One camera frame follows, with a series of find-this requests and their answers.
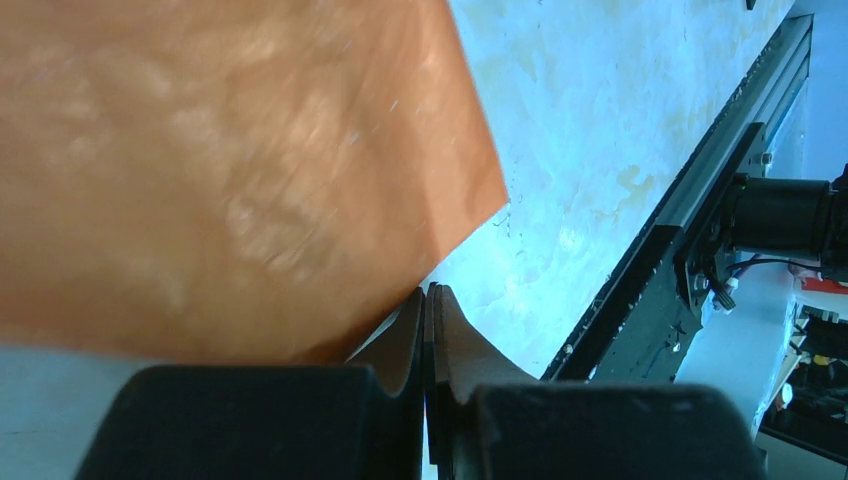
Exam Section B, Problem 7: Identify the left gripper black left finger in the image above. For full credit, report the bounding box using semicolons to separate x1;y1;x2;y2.
77;290;425;479

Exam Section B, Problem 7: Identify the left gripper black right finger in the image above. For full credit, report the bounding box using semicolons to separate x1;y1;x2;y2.
423;283;767;479

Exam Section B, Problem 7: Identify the aluminium frame rail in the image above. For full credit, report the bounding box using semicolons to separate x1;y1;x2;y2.
643;15;815;232

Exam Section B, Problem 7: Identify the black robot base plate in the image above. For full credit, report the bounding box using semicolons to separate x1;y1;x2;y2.
542;122;766;384

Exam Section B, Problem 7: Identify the orange yellow wrapping paper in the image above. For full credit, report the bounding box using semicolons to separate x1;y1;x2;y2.
1;1;507;364

